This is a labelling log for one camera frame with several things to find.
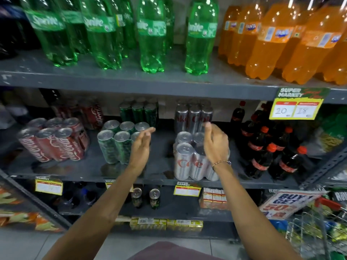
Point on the person's left forearm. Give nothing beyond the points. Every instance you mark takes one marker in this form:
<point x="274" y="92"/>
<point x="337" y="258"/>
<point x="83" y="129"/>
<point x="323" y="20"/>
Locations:
<point x="100" y="213"/>

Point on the group of green soda cans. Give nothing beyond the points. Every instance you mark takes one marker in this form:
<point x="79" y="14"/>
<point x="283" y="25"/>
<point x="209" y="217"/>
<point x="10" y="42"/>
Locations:
<point x="116" y="146"/>

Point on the group of dark cola bottles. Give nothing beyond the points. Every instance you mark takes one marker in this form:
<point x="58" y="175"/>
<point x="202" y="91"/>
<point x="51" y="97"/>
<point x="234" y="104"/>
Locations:
<point x="10" y="27"/>

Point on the person's right fingers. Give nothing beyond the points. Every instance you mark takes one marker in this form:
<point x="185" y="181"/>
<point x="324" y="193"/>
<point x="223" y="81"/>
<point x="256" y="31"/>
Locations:
<point x="211" y="134"/>

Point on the group of silver soda cans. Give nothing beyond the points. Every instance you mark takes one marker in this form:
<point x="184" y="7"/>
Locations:
<point x="187" y="159"/>

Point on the person's left hand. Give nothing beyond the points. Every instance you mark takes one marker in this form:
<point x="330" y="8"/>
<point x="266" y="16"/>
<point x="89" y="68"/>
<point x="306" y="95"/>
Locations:
<point x="139" y="152"/>

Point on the person's right hand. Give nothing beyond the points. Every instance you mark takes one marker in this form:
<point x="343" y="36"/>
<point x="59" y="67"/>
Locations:
<point x="217" y="148"/>

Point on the green snack packets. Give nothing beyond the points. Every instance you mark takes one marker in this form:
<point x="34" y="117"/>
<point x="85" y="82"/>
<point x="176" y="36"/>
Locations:
<point x="332" y="132"/>

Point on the group of red soda cans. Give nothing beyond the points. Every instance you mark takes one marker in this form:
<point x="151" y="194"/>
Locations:
<point x="51" y="143"/>

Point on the row of orange soda bottles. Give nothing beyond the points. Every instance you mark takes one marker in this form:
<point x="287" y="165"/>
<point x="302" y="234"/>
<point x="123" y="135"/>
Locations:
<point x="284" y="40"/>

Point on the small dark green can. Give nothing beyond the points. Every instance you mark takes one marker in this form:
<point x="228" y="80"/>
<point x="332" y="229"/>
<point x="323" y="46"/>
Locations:
<point x="136" y="197"/>
<point x="154" y="199"/>

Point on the grey metal shelf rack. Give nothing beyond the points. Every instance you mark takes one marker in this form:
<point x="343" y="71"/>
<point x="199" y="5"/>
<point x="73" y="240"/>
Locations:
<point x="162" y="82"/>

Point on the white promotion sign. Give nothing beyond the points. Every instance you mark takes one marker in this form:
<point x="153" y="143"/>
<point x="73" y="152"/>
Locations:
<point x="287" y="204"/>

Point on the group of small red-capped bottles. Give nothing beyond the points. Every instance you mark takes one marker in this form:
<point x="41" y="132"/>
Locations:
<point x="265" y="151"/>

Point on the person's left fingers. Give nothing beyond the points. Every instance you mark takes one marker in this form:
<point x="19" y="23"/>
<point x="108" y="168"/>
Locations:
<point x="145" y="136"/>

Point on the orange patterned snack packets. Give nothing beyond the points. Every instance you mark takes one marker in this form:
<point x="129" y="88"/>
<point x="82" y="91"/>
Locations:
<point x="24" y="216"/>

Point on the large yellow price sign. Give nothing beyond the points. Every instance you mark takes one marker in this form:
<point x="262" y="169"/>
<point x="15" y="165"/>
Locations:
<point x="298" y="105"/>

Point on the row of yellow boxes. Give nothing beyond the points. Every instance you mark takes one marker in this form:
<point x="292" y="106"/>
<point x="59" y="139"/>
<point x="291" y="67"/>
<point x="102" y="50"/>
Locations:
<point x="165" y="224"/>

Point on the small yellow price tag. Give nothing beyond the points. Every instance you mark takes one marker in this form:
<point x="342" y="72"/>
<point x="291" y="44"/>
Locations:
<point x="48" y="186"/>
<point x="187" y="190"/>
<point x="108" y="184"/>

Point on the person's right forearm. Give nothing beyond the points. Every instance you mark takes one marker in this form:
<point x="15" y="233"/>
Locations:
<point x="249" y="213"/>

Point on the group of dark blue-capped bottles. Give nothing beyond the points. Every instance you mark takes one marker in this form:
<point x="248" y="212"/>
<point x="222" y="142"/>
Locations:
<point x="78" y="197"/>

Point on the row of green soda bottles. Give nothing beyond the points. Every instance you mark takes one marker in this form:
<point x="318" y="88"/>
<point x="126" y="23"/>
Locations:
<point x="108" y="29"/>

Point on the pack of orange juice cartons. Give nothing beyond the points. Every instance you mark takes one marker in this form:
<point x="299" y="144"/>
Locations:
<point x="212" y="199"/>

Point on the person's maroon clothing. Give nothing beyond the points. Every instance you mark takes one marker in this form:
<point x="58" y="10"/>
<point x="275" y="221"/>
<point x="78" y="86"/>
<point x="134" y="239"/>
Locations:
<point x="173" y="251"/>

